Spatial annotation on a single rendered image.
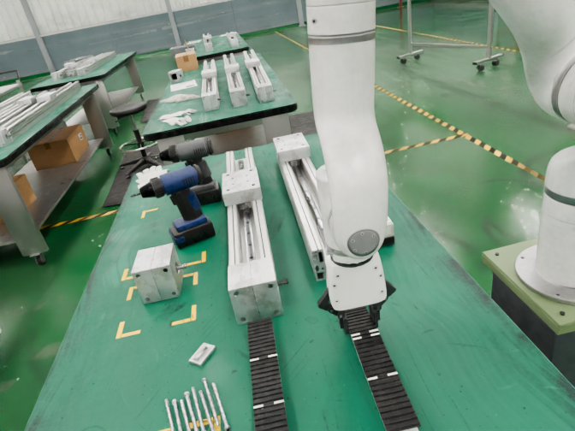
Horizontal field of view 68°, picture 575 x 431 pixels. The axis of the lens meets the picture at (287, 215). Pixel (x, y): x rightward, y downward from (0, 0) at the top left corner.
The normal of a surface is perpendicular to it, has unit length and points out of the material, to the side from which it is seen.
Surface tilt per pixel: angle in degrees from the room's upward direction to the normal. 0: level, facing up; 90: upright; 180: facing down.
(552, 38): 124
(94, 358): 0
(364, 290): 89
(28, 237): 90
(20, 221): 90
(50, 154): 90
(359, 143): 44
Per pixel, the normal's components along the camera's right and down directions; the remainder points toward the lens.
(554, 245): -0.87, 0.36
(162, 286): 0.14, 0.46
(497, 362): -0.16, -0.87
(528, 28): -0.48, 0.86
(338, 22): -0.18, 0.48
